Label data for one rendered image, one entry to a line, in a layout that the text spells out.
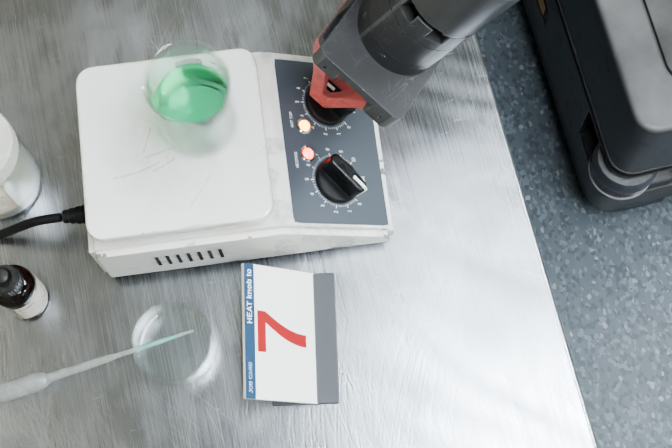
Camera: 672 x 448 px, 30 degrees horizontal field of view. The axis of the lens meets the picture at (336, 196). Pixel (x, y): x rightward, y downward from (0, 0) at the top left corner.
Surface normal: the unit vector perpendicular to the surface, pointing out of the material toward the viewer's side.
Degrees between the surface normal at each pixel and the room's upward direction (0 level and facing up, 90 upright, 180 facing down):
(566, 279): 0
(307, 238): 90
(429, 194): 0
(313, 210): 30
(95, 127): 0
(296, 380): 40
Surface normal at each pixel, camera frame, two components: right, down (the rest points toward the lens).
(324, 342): -0.02, -0.30
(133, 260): 0.13, 0.94
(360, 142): 0.48, -0.32
